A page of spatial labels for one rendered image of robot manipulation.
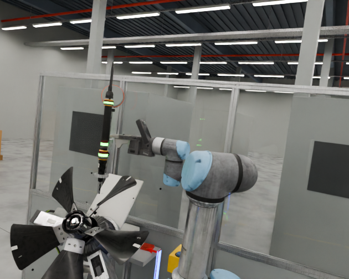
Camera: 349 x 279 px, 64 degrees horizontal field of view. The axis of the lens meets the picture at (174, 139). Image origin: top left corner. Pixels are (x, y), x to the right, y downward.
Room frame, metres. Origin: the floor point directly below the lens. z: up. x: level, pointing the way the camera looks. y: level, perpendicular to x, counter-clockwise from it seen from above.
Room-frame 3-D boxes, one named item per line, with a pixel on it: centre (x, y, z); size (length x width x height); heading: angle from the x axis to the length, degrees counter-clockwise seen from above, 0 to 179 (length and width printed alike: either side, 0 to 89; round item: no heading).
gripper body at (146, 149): (1.24, 0.14, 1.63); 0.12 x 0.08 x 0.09; 67
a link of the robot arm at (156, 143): (1.21, 0.06, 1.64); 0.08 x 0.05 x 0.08; 157
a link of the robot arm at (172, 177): (1.19, -0.03, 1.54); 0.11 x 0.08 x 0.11; 106
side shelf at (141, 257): (1.87, 0.22, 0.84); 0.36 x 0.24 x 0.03; 67
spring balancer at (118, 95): (2.02, 0.48, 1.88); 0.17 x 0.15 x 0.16; 67
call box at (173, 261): (1.45, -0.12, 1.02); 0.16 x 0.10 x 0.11; 157
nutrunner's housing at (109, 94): (1.32, 0.33, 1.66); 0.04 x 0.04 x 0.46
